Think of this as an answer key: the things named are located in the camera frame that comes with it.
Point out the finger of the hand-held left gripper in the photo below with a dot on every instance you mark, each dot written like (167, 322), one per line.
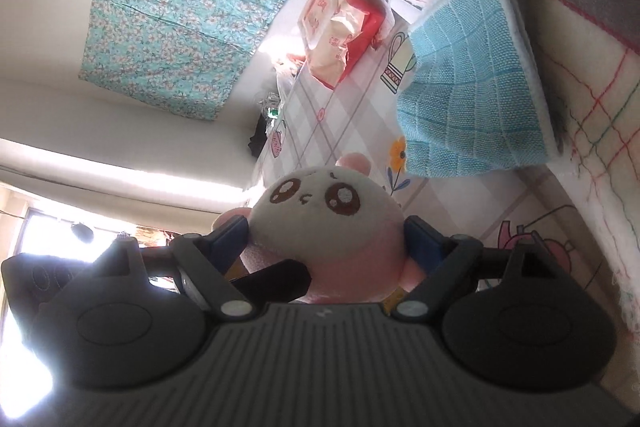
(280, 279)

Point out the printed checkered bed sheet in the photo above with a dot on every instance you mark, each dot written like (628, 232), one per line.
(350, 117)

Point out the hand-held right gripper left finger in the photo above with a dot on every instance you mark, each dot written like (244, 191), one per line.
(231, 239)

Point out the blue checkered cloth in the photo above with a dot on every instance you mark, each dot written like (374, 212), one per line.
(465, 97)

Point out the dark cloth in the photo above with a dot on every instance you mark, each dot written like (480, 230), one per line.
(260, 137)

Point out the pink and white plush toy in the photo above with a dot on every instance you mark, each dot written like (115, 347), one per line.
(320, 217)

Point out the teal floral cloth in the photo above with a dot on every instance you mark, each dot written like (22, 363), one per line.
(175, 7)

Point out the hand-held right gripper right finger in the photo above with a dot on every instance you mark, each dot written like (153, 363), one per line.
(427, 247)

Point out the pink wet wipes pack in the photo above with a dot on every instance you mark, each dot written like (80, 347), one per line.
(330, 37)

